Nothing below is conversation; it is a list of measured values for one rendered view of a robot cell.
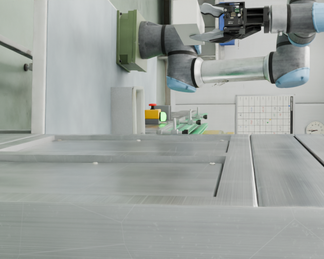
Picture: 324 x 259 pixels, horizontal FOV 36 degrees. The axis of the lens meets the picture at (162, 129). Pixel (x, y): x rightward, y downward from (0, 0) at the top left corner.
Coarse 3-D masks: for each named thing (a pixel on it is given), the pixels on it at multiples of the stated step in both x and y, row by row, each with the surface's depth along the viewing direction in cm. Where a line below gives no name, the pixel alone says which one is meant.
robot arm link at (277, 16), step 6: (276, 6) 130; (282, 6) 129; (270, 12) 130; (276, 12) 129; (282, 12) 128; (270, 18) 129; (276, 18) 129; (282, 18) 128; (270, 24) 130; (276, 24) 129; (282, 24) 129; (270, 30) 132; (276, 30) 131; (282, 30) 131
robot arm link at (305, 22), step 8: (288, 8) 129; (296, 8) 128; (304, 8) 128; (312, 8) 127; (320, 8) 127; (288, 16) 128; (296, 16) 128; (304, 16) 127; (312, 16) 127; (320, 16) 127; (288, 24) 129; (296, 24) 128; (304, 24) 128; (312, 24) 128; (320, 24) 128; (288, 32) 131; (296, 32) 131; (304, 32) 131; (312, 32) 131
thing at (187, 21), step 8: (184, 0) 126; (192, 0) 126; (176, 8) 127; (184, 8) 126; (192, 8) 126; (176, 16) 126; (184, 16) 126; (192, 16) 126; (200, 16) 135; (176, 24) 127; (184, 24) 126; (192, 24) 126; (200, 24) 135; (184, 32) 135; (192, 32) 135; (200, 32) 135; (184, 40) 144; (192, 40) 144
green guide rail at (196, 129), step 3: (201, 123) 374; (204, 123) 370; (207, 123) 370; (195, 126) 342; (198, 126) 346; (201, 126) 341; (204, 126) 342; (189, 129) 318; (192, 129) 318; (195, 129) 321; (198, 129) 317; (201, 129) 317; (189, 132) 300; (192, 132) 303; (195, 132) 299; (198, 132) 299
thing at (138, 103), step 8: (136, 88) 184; (136, 96) 198; (144, 96) 198; (136, 104) 198; (144, 104) 198; (136, 112) 198; (144, 112) 198; (136, 120) 199; (144, 120) 198; (136, 128) 199; (144, 128) 199
